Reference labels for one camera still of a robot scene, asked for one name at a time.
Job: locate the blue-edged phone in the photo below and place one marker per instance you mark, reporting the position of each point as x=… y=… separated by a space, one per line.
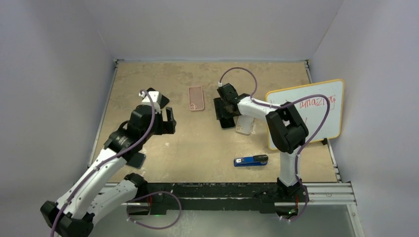
x=137 y=160

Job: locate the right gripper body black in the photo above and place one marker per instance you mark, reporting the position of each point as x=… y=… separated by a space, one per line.
x=229 y=115

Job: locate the white phone case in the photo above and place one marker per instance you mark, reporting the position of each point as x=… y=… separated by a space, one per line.
x=244 y=125

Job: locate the blue black stapler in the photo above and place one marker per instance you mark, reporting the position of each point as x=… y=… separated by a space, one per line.
x=258 y=160

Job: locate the yellow-framed whiteboard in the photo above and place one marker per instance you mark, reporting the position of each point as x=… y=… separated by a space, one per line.
x=312 y=110

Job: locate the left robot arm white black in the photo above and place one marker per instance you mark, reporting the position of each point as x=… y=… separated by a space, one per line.
x=76 y=212

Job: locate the pink phone case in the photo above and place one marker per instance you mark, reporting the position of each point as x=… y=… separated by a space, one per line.
x=196 y=98

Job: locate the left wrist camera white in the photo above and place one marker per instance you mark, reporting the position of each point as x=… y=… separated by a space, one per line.
x=150 y=99

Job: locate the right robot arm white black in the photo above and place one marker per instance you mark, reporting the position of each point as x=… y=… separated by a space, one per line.
x=286 y=128

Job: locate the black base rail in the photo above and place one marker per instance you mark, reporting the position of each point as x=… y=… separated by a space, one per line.
x=265 y=198

